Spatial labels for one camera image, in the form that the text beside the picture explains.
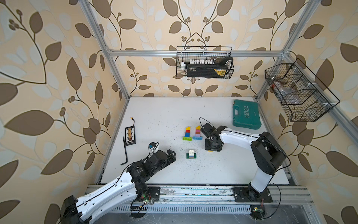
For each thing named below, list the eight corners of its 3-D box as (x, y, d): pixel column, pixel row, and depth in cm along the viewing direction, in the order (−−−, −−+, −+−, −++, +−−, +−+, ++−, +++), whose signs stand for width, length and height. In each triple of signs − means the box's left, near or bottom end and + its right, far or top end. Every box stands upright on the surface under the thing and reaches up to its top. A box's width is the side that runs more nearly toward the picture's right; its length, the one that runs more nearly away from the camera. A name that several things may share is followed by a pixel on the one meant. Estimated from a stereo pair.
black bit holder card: (126, 146, 95) (124, 144, 93) (126, 129, 103) (125, 127, 102) (135, 143, 96) (135, 142, 94) (135, 127, 105) (134, 125, 103)
